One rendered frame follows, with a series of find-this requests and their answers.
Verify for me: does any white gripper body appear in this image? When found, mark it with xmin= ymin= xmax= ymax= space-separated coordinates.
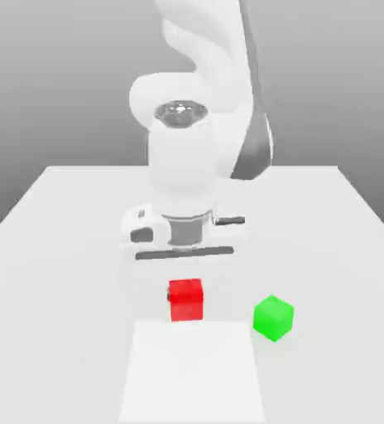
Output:
xmin=118 ymin=243 xmax=248 ymax=290

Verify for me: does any small red cube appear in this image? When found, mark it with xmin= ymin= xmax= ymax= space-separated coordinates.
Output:
xmin=166 ymin=278 xmax=205 ymax=323

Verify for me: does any small green cube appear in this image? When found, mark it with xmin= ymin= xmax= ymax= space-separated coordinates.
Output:
xmin=252 ymin=294 xmax=295 ymax=343

